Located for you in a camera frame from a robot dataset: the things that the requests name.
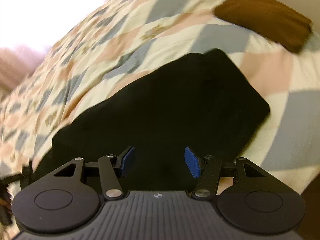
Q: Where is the pink curtain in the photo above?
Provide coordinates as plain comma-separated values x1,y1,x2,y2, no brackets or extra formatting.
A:
1,46,47,100

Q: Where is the black garment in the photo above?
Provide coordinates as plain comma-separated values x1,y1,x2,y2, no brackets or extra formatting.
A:
33,49,270,191

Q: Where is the checkered quilt bedspread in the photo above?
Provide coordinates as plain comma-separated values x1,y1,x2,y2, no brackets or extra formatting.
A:
1,0,319,193

